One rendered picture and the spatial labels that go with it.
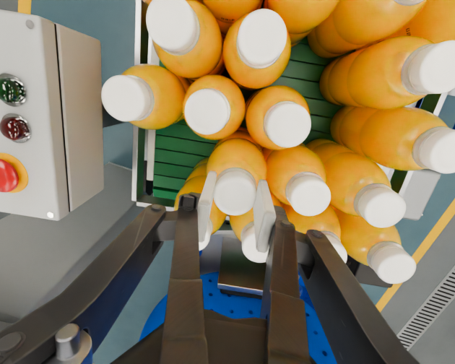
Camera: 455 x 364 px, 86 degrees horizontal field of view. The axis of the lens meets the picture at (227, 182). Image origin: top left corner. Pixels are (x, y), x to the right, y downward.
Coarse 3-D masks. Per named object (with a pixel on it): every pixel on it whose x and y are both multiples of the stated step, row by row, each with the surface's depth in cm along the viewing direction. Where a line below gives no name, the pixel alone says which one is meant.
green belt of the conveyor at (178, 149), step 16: (304, 48) 38; (160, 64) 40; (288, 64) 39; (304, 64) 39; (320, 64) 39; (288, 80) 40; (304, 80) 40; (304, 96) 40; (320, 96) 40; (320, 112) 41; (336, 112) 41; (176, 128) 43; (320, 128) 42; (160, 144) 44; (176, 144) 44; (192, 144) 44; (208, 144) 44; (160, 160) 45; (176, 160) 45; (192, 160) 45; (160, 176) 46; (176, 176) 46; (160, 192) 48; (176, 192) 47
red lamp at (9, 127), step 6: (6, 120) 23; (12, 120) 23; (18, 120) 23; (0, 126) 23; (6, 126) 23; (12, 126) 23; (18, 126) 23; (24, 126) 23; (6, 132) 23; (12, 132) 23; (18, 132) 23; (24, 132) 23; (12, 138) 23; (18, 138) 23
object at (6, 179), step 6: (0, 162) 24; (6, 162) 24; (0, 168) 24; (6, 168) 24; (12, 168) 24; (0, 174) 24; (6, 174) 24; (12, 174) 24; (0, 180) 24; (6, 180) 24; (12, 180) 24; (18, 180) 25; (0, 186) 25; (6, 186) 25; (12, 186) 25
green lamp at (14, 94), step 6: (0, 78) 21; (6, 78) 22; (0, 84) 21; (6, 84) 21; (12, 84) 22; (0, 90) 22; (6, 90) 22; (12, 90) 22; (18, 90) 22; (0, 96) 22; (6, 96) 22; (12, 96) 22; (18, 96) 22; (6, 102) 22; (12, 102) 22
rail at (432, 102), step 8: (432, 96) 33; (440, 96) 32; (424, 104) 35; (432, 104) 33; (440, 104) 32; (432, 112) 33; (392, 176) 39; (400, 176) 37; (408, 176) 36; (392, 184) 38; (400, 184) 37; (400, 192) 37
